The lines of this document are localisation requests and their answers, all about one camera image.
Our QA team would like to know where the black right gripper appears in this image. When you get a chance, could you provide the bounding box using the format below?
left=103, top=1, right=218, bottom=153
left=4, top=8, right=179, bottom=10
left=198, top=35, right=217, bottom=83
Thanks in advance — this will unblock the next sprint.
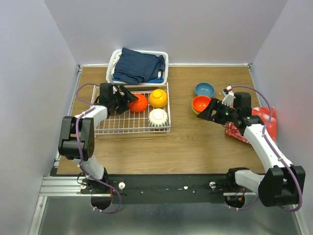
left=197, top=97, right=239, bottom=125

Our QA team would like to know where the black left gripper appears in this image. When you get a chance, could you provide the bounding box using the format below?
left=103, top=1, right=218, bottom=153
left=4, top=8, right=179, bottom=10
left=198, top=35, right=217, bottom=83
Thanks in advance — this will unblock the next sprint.
left=110, top=85, right=137, bottom=115

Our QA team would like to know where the red orange bowl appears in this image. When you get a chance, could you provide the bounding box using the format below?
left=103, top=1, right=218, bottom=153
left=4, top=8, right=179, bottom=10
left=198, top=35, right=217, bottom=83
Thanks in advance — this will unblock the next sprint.
left=192, top=95, right=211, bottom=113
left=129, top=94, right=148, bottom=113

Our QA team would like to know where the blue bowl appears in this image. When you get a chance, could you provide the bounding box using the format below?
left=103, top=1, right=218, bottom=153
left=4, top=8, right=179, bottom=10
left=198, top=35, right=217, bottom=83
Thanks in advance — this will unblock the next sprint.
left=195, top=82, right=215, bottom=97

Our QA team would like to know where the lime green bowl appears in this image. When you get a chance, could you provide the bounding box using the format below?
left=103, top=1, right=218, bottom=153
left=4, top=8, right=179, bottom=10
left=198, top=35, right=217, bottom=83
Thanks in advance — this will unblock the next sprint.
left=192, top=107, right=200, bottom=115

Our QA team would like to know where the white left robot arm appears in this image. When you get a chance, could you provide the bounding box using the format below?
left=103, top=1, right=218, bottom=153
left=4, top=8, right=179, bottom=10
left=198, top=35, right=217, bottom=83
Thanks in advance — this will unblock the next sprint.
left=58, top=83, right=138, bottom=193

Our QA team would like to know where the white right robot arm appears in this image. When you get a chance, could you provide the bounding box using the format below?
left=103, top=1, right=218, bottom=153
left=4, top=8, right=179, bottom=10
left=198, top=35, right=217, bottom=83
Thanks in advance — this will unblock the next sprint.
left=198, top=92, right=306, bottom=211

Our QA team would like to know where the white plastic basket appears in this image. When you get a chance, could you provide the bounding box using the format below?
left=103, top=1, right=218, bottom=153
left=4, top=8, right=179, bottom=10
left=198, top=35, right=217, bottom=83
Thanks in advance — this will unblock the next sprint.
left=106, top=47, right=169, bottom=85

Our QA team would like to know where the red plastic bag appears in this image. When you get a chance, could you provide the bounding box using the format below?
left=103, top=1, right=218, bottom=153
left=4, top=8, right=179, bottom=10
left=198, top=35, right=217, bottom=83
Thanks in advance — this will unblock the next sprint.
left=225, top=107, right=277, bottom=144

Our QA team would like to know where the dark blue folded cloth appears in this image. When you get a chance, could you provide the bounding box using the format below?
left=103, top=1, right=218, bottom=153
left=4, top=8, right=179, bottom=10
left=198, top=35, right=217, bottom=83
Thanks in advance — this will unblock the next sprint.
left=112, top=47, right=166, bottom=85

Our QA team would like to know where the yellow orange bowl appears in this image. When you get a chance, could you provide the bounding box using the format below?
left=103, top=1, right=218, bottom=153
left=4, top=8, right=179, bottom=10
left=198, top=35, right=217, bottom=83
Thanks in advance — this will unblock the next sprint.
left=149, top=89, right=168, bottom=108

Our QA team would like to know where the white black striped bowl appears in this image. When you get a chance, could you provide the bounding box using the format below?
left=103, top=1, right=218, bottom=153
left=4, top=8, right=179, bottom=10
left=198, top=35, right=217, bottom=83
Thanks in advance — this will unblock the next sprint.
left=148, top=108, right=169, bottom=128

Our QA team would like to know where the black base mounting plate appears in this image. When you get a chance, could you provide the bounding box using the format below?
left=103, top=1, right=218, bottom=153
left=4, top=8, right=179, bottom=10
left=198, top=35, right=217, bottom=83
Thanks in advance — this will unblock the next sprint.
left=80, top=173, right=257, bottom=205

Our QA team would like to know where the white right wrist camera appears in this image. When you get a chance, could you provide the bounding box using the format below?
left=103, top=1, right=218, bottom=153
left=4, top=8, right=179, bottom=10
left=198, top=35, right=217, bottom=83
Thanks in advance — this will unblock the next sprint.
left=222, top=86, right=234, bottom=107

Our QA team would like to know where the white wire dish rack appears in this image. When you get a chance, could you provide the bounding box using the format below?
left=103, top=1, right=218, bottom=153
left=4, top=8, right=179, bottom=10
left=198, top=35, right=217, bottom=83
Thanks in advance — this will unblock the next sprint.
left=94, top=83, right=171, bottom=137

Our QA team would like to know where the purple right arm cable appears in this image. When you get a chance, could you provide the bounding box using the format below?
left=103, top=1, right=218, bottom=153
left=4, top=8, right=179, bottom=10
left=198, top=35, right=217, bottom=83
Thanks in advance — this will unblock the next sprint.
left=224, top=85, right=303, bottom=212

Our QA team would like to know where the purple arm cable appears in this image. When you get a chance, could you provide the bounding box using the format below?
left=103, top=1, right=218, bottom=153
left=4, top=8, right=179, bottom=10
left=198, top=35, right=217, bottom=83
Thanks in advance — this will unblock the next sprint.
left=224, top=85, right=303, bottom=212
left=75, top=83, right=123, bottom=214

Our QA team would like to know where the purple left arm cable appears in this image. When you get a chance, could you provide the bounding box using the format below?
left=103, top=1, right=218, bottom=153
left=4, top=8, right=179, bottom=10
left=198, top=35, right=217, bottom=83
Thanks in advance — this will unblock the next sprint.
left=75, top=83, right=123, bottom=214

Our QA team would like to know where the aluminium frame rail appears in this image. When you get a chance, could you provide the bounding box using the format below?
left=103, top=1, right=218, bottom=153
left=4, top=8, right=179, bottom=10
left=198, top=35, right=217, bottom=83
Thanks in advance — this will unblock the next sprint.
left=39, top=176, right=110, bottom=197

